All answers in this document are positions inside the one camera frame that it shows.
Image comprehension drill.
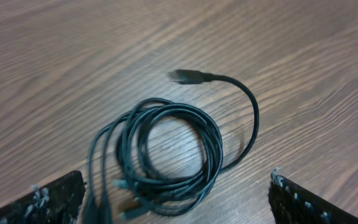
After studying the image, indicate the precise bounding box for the thick black USB cable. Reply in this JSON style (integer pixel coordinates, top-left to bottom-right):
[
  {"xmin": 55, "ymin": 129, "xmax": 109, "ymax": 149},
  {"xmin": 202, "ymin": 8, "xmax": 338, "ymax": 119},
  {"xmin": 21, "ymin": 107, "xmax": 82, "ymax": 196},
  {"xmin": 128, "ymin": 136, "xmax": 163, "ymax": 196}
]
[{"xmin": 115, "ymin": 68, "xmax": 260, "ymax": 217}]

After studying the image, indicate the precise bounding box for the thin black split cable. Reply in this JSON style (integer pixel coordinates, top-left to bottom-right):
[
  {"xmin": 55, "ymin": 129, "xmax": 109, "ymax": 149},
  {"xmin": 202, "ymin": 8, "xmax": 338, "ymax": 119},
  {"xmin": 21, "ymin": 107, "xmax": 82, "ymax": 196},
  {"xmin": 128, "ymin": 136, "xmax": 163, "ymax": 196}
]
[{"xmin": 82, "ymin": 119, "xmax": 155, "ymax": 224}]

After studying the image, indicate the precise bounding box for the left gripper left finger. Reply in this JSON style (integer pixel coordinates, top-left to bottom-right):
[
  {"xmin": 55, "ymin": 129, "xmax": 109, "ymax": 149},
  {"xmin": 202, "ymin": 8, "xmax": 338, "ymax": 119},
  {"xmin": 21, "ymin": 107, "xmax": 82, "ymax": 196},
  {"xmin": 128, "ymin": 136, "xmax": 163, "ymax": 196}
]
[{"xmin": 0, "ymin": 170, "xmax": 86, "ymax": 224}]

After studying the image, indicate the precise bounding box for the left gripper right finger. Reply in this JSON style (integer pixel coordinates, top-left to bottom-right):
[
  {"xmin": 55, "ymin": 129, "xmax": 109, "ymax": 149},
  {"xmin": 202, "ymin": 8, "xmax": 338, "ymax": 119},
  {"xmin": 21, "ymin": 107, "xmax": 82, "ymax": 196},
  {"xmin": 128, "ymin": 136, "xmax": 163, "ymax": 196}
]
[{"xmin": 268, "ymin": 169, "xmax": 358, "ymax": 224}]

